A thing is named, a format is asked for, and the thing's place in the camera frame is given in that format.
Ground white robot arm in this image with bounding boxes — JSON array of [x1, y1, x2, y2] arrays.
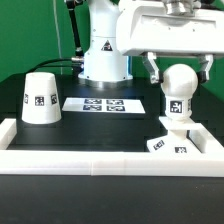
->
[[83, 0, 224, 83]]

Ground black camera stand pole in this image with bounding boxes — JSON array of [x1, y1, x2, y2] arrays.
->
[[64, 0, 84, 57]]

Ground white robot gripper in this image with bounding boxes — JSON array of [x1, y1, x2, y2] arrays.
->
[[116, 0, 224, 84]]

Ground white marker tag sheet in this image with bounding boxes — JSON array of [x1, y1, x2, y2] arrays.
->
[[62, 97, 145, 114]]

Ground white lamp bulb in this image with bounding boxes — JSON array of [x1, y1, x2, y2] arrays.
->
[[161, 64, 198, 121]]

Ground white U-shaped fence frame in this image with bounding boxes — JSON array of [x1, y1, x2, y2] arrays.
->
[[0, 118, 224, 177]]

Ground white lamp shade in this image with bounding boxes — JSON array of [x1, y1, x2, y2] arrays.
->
[[22, 72, 61, 124]]

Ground white lamp base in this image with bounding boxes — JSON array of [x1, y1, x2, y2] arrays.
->
[[147, 116, 201, 155]]

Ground black cable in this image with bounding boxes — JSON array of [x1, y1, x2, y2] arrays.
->
[[29, 58, 84, 73]]

